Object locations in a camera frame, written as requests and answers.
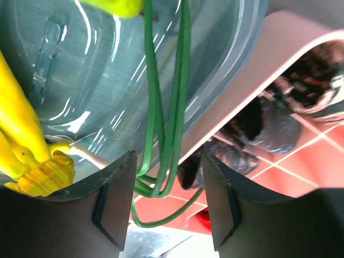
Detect red tray pieces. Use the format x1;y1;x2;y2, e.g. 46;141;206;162
196;207;212;232

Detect pink compartment tray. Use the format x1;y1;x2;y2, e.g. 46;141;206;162
128;10;344;237

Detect green spring onion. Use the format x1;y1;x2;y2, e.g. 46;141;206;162
44;0;206;229

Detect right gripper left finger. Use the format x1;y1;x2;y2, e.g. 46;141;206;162
1;150;137;257

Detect teal plastic bin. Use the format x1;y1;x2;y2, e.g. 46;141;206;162
0;0;269;183

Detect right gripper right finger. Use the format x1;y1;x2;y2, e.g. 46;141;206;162
203;155;343;257

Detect yellow banana bunch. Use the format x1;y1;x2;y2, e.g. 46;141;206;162
1;56;75;197

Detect green pear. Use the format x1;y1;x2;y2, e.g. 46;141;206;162
81;0;145;18

